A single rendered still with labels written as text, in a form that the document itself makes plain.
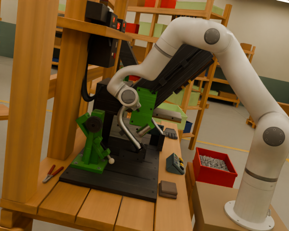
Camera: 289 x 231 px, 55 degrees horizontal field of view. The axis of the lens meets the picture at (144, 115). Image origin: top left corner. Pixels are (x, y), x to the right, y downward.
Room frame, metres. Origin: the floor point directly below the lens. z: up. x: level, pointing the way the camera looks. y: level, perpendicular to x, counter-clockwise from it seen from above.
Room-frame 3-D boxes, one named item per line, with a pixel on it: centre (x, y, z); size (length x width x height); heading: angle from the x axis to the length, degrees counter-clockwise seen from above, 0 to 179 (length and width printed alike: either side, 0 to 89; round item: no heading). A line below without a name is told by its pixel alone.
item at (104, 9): (1.30, 0.30, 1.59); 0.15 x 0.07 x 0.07; 179
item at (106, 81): (1.70, 0.21, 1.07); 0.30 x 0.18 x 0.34; 179
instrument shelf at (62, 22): (1.59, 0.33, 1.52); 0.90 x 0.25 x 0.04; 179
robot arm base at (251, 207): (0.98, -0.48, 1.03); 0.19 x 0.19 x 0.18
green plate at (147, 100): (1.51, 0.01, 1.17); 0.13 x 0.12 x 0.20; 179
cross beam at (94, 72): (1.60, 0.44, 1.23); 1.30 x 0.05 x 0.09; 179
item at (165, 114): (1.66, -0.03, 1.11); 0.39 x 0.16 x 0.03; 89
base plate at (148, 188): (1.59, 0.07, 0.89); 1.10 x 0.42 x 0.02; 179
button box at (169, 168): (1.39, -0.22, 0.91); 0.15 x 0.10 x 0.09; 179
